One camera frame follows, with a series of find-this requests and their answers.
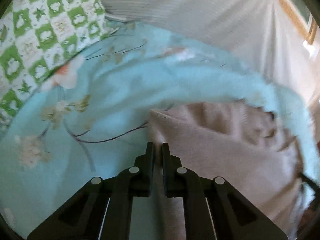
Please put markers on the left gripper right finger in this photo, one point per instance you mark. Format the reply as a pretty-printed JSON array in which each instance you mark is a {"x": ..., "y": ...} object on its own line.
[{"x": 213, "y": 208}]

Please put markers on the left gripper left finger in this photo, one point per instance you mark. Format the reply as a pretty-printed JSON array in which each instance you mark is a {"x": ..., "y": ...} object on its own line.
[{"x": 102, "y": 208}]

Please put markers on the beige knit sweater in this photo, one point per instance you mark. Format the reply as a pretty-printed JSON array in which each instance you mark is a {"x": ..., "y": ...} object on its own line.
[{"x": 243, "y": 144}]

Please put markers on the light blue floral bedsheet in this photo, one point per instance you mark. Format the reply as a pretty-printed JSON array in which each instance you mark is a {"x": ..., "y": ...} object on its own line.
[{"x": 61, "y": 128}]

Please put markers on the grey striped bolster pillow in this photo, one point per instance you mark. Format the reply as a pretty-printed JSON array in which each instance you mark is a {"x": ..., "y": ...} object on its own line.
[{"x": 260, "y": 32}]

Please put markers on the green white checkered pillow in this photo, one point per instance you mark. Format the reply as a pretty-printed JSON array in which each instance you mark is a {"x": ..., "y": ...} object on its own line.
[{"x": 39, "y": 35}]

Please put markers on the gold framed picture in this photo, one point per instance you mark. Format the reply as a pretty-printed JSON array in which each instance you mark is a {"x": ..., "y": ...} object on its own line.
[{"x": 301, "y": 18}]

